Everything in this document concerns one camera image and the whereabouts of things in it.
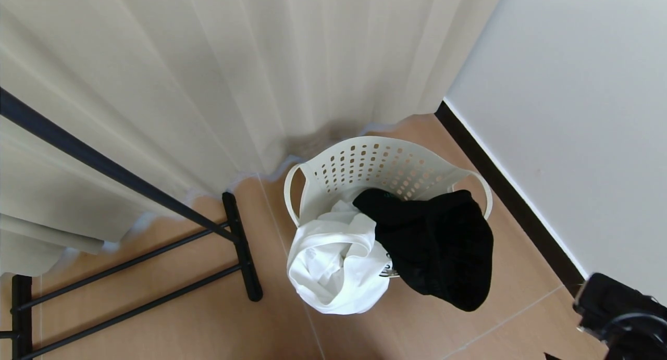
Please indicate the black shorts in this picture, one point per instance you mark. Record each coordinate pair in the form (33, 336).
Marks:
(437, 245)

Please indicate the white garment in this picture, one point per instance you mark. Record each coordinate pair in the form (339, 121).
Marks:
(333, 266)

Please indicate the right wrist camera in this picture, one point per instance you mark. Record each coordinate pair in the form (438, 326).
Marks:
(609, 295)

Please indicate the black clothes rack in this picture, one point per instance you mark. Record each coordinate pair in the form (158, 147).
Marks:
(104, 163)

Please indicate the white laundry basket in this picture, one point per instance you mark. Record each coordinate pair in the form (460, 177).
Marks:
(375, 164)

